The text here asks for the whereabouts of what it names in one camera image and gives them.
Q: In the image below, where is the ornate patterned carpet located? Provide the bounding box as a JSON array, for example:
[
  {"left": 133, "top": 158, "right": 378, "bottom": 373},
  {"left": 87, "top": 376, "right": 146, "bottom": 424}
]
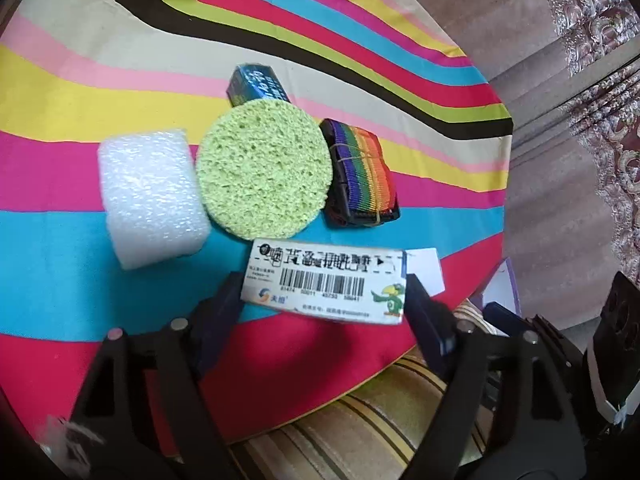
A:
[{"left": 390, "top": 0, "right": 640, "bottom": 341}]

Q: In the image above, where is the white foam block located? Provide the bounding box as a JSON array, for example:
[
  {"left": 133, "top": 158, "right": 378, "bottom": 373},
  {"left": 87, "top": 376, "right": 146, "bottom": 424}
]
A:
[{"left": 97, "top": 129, "right": 211, "bottom": 270}]

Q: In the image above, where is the colourful striped cloth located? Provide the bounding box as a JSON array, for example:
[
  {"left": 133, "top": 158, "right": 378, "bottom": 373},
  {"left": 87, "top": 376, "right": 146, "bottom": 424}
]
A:
[{"left": 0, "top": 0, "right": 516, "bottom": 456}]

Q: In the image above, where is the white carton with barcode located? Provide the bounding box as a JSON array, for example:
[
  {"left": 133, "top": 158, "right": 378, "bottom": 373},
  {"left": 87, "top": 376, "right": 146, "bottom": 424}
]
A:
[{"left": 240, "top": 238, "right": 446, "bottom": 327}]

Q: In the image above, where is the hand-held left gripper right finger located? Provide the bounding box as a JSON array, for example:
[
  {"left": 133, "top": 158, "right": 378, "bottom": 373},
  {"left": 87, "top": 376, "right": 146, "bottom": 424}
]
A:
[{"left": 400, "top": 272, "right": 587, "bottom": 480}]

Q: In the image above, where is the purple cardboard box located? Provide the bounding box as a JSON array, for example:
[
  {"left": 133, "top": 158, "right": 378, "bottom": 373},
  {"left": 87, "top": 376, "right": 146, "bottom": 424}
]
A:
[{"left": 480, "top": 257, "right": 521, "bottom": 311}]

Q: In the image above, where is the rainbow striped strap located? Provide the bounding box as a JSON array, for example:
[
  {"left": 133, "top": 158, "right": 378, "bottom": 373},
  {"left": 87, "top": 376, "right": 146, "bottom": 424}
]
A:
[{"left": 319, "top": 118, "right": 401, "bottom": 229}]

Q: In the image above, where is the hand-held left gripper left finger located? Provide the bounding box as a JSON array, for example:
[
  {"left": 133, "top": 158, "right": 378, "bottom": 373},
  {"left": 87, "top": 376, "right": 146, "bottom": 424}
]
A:
[{"left": 65, "top": 272, "right": 244, "bottom": 480}]

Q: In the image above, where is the green round sponge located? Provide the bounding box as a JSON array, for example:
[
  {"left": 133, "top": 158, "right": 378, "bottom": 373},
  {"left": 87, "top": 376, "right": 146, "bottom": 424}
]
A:
[{"left": 195, "top": 100, "right": 333, "bottom": 240}]

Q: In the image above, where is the small blue box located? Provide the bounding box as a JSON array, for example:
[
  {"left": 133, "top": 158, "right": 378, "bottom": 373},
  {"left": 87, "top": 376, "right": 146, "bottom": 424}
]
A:
[{"left": 226, "top": 62, "right": 291, "bottom": 108}]

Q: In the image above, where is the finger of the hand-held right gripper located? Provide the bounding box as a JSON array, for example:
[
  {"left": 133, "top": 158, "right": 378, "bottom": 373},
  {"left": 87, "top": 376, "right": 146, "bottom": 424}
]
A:
[{"left": 482, "top": 301, "right": 577, "bottom": 362}]

